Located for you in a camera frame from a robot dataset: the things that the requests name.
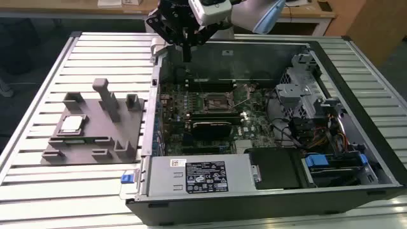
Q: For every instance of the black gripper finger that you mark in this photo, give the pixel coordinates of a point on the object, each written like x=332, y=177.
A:
x=153, y=20
x=206, y=33

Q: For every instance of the silver CPU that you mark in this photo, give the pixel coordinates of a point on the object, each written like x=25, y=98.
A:
x=73, y=124

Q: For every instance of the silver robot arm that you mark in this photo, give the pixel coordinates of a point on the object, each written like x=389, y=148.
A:
x=244, y=14

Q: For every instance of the CPU socket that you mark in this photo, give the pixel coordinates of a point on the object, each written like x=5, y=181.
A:
x=218, y=103

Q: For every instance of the white labelled box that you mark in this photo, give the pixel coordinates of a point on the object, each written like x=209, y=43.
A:
x=130, y=2

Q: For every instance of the white cardboard box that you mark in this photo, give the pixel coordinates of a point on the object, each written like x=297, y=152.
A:
x=109, y=3

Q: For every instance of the black RAM slot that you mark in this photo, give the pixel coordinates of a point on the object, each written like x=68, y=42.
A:
x=209, y=88
x=209, y=82

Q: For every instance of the wooden desk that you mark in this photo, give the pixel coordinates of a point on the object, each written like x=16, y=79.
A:
x=78, y=10

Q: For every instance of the silver metal drive cage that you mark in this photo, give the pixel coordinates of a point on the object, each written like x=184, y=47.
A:
x=292, y=91

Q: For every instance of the black RAM stick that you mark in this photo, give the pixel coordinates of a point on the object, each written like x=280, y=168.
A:
x=216, y=120

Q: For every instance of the green motherboard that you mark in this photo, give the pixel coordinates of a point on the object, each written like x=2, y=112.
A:
x=253, y=124

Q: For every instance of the small black graphics card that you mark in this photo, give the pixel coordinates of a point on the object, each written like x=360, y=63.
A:
x=210, y=131

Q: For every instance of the black office chair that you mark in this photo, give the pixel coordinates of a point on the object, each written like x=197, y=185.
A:
x=18, y=43

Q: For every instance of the grey parts rack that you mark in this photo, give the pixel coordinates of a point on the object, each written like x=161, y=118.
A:
x=94, y=119

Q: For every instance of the silver chipset heatsink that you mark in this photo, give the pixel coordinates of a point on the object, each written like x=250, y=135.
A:
x=242, y=146

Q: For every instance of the wooden cabinet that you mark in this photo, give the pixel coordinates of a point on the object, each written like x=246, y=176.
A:
x=374, y=23

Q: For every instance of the grey stand foot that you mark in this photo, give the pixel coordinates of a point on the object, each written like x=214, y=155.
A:
x=5, y=90

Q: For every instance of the green RAM stick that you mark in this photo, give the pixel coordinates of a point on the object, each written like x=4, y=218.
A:
x=76, y=142

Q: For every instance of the silver power supply unit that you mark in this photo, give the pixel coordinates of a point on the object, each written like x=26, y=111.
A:
x=165, y=176

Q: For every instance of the blue disk carrier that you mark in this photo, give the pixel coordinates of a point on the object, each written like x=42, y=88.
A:
x=316, y=162

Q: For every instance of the blue table clip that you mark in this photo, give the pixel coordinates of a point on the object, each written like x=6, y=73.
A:
x=126, y=179

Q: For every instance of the blue plastic drive tab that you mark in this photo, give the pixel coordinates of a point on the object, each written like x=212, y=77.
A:
x=362, y=159

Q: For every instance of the black PC case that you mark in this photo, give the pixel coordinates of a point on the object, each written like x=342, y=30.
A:
x=253, y=207

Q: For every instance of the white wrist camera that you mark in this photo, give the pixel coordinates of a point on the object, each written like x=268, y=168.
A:
x=212, y=14

